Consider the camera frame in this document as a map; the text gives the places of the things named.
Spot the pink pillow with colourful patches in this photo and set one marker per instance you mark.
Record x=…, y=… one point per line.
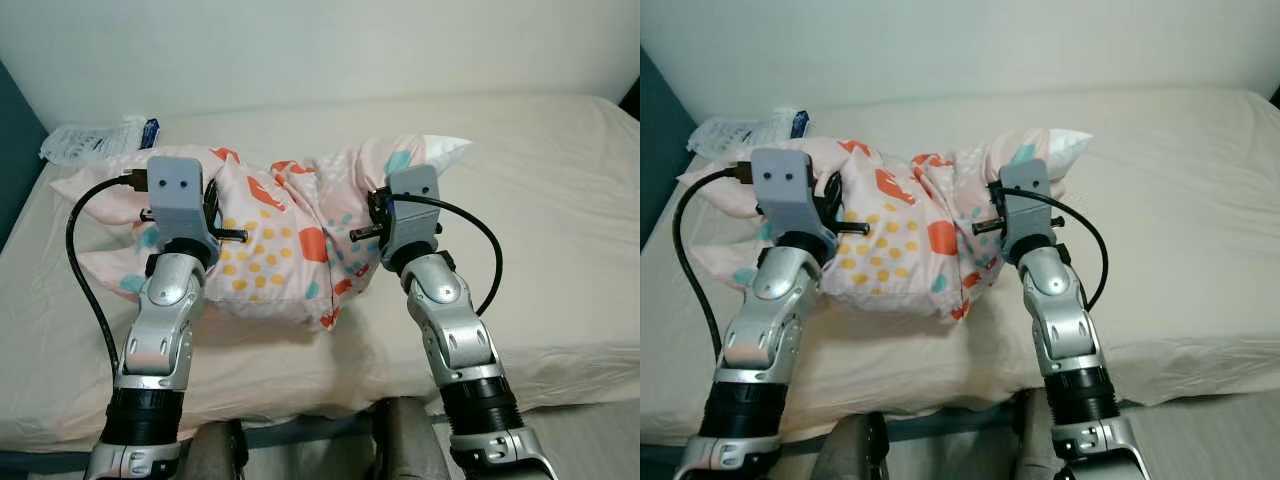
x=900, y=250
x=270, y=250

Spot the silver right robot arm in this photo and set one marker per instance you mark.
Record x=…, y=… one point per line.
x=450, y=330
x=1060, y=320

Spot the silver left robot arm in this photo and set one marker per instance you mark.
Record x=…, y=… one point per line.
x=165, y=320
x=770, y=320

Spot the white and blue plastic bag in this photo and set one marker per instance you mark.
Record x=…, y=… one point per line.
x=735, y=135
x=90, y=142

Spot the bed with cream sheet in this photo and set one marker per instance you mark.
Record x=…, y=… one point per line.
x=550, y=250
x=1180, y=250

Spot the grey right robot leg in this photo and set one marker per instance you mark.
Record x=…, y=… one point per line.
x=1035, y=440
x=405, y=445

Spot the grey robot leg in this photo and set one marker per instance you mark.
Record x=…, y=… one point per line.
x=215, y=455
x=1035, y=440
x=405, y=445
x=850, y=450

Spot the grey left robot leg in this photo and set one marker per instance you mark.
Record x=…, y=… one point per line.
x=215, y=455
x=850, y=450

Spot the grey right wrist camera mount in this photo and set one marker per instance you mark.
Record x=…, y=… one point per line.
x=415, y=205
x=1028, y=200

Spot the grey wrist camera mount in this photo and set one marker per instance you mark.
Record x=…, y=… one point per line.
x=1028, y=200
x=175, y=195
x=785, y=190
x=415, y=205

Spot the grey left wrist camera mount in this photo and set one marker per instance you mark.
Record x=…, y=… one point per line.
x=175, y=195
x=785, y=190

